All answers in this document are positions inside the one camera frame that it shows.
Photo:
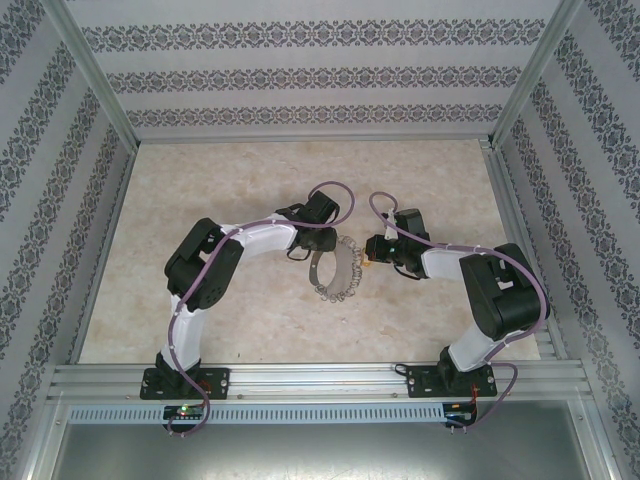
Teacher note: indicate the metal key plate with rings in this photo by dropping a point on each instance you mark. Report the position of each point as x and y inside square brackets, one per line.
[345, 265]

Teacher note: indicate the yellow plastic key tag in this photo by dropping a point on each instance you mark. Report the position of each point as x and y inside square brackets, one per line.
[368, 260]

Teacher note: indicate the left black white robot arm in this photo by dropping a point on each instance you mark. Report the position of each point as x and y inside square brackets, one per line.
[200, 280]

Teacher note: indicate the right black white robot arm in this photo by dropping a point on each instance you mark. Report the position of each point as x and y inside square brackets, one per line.
[500, 300]

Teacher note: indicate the grey metal sheet panel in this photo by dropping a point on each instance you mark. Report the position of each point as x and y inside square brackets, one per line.
[320, 450]

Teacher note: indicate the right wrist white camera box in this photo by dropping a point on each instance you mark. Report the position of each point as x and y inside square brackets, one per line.
[390, 230]

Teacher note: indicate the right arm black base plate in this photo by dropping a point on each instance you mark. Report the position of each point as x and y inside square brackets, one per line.
[420, 382]

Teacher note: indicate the aluminium mounting rail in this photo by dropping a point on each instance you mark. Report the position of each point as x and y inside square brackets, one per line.
[320, 380]

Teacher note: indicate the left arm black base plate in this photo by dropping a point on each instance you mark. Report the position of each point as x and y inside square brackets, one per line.
[217, 382]

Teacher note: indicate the aluminium frame post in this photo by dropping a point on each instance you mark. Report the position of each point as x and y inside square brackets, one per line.
[92, 70]
[537, 70]

